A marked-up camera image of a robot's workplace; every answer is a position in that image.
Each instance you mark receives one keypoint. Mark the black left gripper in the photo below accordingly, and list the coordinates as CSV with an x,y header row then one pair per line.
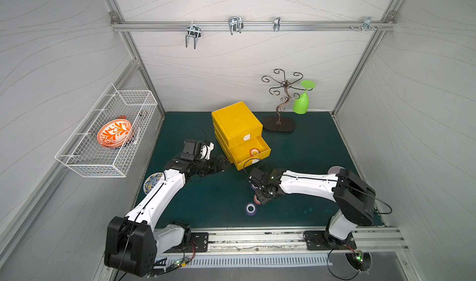
x,y
215,165

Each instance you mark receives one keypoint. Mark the metal double hook left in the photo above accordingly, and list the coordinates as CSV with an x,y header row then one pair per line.
x,y
194,32

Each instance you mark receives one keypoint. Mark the red tape roll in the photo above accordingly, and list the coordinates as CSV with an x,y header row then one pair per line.
x,y
254,152
256,200

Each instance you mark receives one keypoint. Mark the aluminium horizontal rail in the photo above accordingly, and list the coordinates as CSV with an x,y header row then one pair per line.
x,y
249,26

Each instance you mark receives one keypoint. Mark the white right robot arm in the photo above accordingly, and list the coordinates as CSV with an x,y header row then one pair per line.
x,y
354,197

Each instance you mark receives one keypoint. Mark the purple grey bowl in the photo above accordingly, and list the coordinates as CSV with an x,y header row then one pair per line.
x,y
335,169

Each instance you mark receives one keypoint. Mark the green plastic wine glass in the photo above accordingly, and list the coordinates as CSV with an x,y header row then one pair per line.
x,y
302,103

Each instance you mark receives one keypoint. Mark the purple tape roll lower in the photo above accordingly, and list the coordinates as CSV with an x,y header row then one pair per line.
x,y
250,209

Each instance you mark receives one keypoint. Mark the metal double hook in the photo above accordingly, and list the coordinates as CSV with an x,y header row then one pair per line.
x,y
194,32
235,24

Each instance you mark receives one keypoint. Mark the white wire basket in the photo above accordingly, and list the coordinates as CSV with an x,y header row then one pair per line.
x,y
82,153

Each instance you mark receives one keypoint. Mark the metal double hook centre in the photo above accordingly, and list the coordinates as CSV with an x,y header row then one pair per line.
x,y
235,24

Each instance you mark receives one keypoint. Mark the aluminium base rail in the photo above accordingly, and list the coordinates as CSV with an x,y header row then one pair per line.
x,y
222,241

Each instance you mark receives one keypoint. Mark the metal single hook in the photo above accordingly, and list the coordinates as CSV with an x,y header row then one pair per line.
x,y
276,24

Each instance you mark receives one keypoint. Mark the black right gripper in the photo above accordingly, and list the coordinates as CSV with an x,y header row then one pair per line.
x,y
258,188

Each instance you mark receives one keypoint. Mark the blue yellow patterned plate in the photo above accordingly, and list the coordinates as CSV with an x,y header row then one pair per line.
x,y
151,181

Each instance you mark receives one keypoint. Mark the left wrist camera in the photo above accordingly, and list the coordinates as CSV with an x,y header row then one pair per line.
x,y
205,150

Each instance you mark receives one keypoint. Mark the metal hook right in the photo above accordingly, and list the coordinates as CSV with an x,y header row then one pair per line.
x,y
366,26

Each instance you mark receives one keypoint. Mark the bronze scrollwork cup stand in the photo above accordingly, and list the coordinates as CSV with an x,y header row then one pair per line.
x,y
280,123

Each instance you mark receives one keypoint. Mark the yellow plastic drawer cabinet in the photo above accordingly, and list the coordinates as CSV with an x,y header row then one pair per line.
x,y
237,131

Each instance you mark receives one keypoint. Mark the orange patterned bowl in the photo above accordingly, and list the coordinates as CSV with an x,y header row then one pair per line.
x,y
115,133

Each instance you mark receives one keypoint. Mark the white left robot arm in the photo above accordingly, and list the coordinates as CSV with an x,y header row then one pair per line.
x,y
148,214

